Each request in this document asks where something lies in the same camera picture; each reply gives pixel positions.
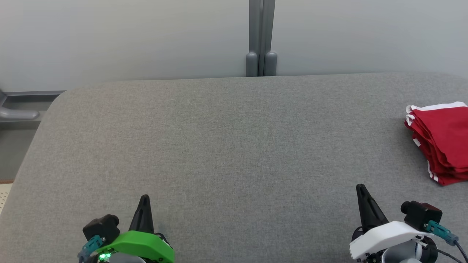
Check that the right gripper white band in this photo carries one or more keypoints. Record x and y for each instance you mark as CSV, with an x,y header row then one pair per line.
x,y
384,237

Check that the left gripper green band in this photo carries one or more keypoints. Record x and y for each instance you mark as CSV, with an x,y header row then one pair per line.
x,y
142,244

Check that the red shorts white lining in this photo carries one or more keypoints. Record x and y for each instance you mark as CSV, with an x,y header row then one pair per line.
x,y
446,128

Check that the folded red shorts white stripes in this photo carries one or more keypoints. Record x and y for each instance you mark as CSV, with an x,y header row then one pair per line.
x,y
448,179

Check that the beige perforated panel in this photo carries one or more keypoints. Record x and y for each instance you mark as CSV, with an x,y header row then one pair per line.
x,y
4,197

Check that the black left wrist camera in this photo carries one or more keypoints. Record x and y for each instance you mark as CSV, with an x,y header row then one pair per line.
x,y
102,226

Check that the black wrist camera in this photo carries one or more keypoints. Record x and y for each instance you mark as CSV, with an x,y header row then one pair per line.
x,y
420,215
102,226

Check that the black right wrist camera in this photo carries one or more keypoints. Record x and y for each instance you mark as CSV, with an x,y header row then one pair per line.
x,y
420,215

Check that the grey partition base rail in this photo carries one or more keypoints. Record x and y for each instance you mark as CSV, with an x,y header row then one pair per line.
x,y
36,93

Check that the grey double metal post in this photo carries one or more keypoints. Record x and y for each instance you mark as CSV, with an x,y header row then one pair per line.
x,y
256,29

